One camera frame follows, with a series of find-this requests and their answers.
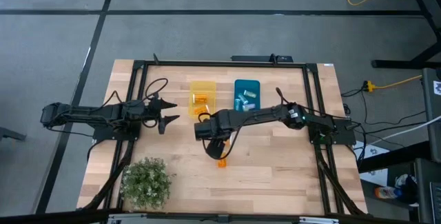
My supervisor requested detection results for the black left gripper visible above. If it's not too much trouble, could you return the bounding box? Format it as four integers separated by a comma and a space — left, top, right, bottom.
143, 98, 181, 135

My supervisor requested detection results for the yellow translucent plastic bin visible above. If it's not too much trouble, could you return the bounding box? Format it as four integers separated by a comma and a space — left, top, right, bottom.
187, 80, 217, 119

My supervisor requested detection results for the blue plastic bin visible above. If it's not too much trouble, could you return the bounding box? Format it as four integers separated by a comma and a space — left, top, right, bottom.
233, 79, 261, 113

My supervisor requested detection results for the potted green plant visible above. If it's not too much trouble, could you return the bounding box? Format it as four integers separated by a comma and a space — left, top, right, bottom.
119, 156, 176, 210

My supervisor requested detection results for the black aluminium crossbeam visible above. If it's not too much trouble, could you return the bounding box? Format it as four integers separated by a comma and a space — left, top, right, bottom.
0, 208, 441, 224

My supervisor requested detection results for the black chair foot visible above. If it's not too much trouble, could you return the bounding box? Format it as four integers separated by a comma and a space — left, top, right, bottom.
0, 125, 27, 142

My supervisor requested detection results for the white paper sheet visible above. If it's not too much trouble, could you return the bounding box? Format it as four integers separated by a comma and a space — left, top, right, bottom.
354, 142, 390, 187

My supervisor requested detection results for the black shelf beam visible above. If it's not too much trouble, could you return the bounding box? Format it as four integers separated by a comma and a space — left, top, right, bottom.
357, 140, 431, 174

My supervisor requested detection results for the orange and blue bottle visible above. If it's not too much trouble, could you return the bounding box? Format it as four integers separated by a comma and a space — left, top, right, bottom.
374, 185, 398, 200

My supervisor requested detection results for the black and white shoe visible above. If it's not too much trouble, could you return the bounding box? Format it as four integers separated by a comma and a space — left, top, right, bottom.
394, 174, 420, 205

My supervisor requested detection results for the dark grey box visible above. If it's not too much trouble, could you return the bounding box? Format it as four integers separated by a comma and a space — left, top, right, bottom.
413, 157, 441, 224

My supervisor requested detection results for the dark grey computer case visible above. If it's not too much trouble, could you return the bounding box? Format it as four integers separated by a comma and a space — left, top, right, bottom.
422, 67, 441, 165

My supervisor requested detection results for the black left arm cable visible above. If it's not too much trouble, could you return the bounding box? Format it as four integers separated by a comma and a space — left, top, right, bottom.
103, 77, 170, 114

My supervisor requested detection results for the black aluminium table frame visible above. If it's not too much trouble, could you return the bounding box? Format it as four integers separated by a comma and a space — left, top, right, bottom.
82, 54, 368, 216

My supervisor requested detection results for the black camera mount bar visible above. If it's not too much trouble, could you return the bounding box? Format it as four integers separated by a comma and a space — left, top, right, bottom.
231, 54, 294, 63

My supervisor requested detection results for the black floor cable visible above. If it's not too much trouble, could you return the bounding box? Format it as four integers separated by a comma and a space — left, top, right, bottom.
340, 85, 428, 163

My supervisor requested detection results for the yellow cord with plug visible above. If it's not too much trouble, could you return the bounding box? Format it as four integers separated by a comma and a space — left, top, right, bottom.
365, 74, 423, 93

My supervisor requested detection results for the black desk leg frame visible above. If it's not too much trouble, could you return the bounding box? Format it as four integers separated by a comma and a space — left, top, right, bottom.
371, 0, 441, 70

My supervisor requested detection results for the white floor cable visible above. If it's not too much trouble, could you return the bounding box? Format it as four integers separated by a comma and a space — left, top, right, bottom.
370, 115, 441, 145

